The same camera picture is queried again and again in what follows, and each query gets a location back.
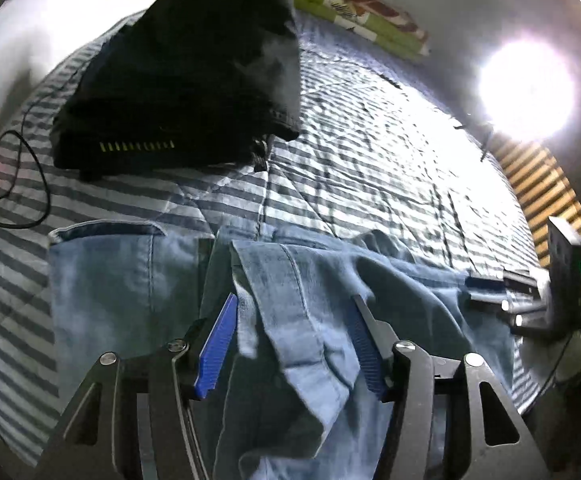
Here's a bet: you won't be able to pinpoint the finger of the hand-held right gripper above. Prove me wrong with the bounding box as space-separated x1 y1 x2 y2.
465 270 540 293
469 291 547 318

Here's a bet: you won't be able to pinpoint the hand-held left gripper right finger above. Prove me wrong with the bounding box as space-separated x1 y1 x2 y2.
347 295 552 480

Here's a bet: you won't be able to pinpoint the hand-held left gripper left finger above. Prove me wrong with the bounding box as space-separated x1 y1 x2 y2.
33 293 240 480

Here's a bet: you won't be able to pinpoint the blue denim pants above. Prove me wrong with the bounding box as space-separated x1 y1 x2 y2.
48 222 521 480

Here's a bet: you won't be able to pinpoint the person's right forearm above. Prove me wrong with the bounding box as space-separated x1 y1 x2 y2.
553 332 581 387

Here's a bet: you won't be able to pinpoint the black folded pants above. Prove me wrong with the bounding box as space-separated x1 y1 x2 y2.
50 0 303 184

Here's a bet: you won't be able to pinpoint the blue striped blanket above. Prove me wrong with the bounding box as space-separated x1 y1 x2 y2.
0 10 546 466

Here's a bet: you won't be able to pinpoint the green printed pillow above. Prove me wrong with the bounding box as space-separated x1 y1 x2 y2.
283 0 432 59

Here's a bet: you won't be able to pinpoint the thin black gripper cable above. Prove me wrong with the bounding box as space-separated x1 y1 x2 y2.
525 339 572 402

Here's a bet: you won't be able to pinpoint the ring light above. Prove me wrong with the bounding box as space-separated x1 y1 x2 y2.
475 37 577 144

